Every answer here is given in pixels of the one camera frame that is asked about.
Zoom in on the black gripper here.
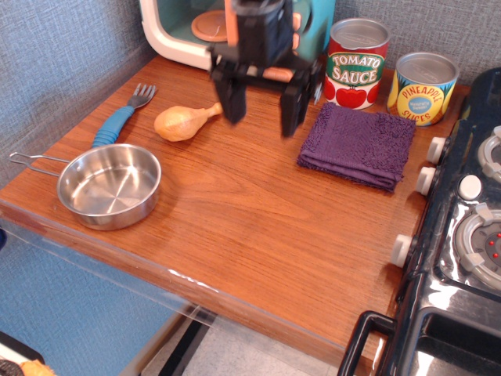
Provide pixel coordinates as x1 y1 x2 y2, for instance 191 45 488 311
209 1 323 138

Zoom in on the purple towel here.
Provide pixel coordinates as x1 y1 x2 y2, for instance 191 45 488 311
297 103 416 193

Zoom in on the toy chicken drumstick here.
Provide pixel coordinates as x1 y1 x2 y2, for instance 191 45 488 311
153 103 223 142

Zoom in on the toy microwave teal and white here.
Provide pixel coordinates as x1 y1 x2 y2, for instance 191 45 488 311
139 1 336 70

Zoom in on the tomato sauce can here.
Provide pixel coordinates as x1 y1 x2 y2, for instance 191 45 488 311
323 18 390 110

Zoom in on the pineapple slices can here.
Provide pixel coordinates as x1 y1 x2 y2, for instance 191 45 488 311
387 52 460 126

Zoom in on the stainless steel pan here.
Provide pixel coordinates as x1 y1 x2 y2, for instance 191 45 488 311
9 143 162 231

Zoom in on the white stove knob top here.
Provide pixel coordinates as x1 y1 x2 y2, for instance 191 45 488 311
427 137 447 165

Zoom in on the white stove knob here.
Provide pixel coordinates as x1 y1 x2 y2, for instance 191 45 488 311
415 167 436 196
427 137 447 165
391 234 413 268

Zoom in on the white stove knob middle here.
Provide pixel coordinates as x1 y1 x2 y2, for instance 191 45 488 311
415 167 436 196

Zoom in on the white stove knob bottom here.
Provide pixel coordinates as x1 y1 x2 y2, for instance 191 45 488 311
391 234 413 268

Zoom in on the black toy stove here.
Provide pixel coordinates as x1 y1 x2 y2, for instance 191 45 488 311
338 68 500 375

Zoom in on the orange fuzzy object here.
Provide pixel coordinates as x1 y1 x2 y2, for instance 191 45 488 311
1 360 56 376

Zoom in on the blue handled fork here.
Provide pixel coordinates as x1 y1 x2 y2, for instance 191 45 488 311
92 84 157 148

